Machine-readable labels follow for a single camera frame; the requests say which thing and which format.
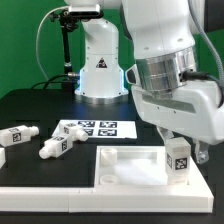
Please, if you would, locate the white block at left edge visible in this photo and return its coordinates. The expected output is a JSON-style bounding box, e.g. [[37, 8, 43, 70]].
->
[[0, 148, 6, 169]]

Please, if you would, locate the black cable at base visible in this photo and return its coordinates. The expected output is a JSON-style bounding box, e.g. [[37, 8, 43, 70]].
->
[[31, 74, 80, 90]]

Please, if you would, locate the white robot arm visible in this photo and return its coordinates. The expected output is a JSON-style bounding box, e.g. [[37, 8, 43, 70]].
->
[[64, 0, 224, 164]]

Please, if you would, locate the white L-shaped fence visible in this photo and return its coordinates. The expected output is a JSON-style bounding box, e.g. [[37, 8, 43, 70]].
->
[[0, 149, 214, 214]]

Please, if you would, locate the paper sheet with markers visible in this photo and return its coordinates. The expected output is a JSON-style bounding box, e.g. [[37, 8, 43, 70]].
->
[[53, 120, 137, 139]]

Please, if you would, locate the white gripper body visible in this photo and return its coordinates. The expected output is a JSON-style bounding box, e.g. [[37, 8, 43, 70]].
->
[[126, 65, 224, 145]]

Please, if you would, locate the black camera on stand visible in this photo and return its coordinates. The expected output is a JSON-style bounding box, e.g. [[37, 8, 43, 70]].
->
[[50, 4, 104, 88]]

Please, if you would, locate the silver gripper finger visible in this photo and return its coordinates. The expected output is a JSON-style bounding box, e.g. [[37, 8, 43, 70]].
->
[[195, 140, 209, 164], [156, 126, 174, 145]]

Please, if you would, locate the white cable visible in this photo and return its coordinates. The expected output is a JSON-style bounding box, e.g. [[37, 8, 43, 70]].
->
[[35, 5, 70, 82]]

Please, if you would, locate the white square tabletop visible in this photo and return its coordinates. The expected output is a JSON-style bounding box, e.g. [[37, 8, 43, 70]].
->
[[94, 146, 203, 188]]

